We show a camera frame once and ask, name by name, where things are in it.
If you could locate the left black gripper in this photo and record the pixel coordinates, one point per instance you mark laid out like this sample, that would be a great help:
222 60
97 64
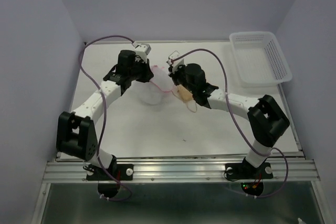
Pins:
147 75

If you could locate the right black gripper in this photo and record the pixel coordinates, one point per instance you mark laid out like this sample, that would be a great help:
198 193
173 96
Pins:
174 74

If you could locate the beige bra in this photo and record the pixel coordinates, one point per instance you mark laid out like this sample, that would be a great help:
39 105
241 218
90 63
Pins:
186 97

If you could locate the white mesh laundry bag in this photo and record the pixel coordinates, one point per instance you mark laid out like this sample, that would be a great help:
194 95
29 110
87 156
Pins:
154 91

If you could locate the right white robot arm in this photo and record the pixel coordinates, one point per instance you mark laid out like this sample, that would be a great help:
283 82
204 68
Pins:
267 120

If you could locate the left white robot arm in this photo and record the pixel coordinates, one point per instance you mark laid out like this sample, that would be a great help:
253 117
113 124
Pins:
76 133

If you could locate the white plastic basket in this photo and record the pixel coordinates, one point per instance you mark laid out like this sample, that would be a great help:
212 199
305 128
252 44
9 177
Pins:
259 59

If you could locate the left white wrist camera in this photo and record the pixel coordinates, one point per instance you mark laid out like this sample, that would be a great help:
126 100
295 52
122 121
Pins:
142 50

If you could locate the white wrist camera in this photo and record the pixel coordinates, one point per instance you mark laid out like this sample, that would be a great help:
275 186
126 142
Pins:
174 62
142 50

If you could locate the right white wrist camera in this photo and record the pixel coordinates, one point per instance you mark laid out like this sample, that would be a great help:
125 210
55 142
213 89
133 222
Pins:
174 62

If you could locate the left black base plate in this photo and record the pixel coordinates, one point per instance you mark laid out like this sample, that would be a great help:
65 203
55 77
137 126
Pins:
108 187

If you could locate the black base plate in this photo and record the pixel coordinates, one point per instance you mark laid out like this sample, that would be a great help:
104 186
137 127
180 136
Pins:
252 185
108 187

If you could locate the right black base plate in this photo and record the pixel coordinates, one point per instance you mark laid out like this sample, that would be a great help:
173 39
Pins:
252 185

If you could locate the aluminium rail frame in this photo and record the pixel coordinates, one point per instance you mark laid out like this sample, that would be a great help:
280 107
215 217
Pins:
179 160

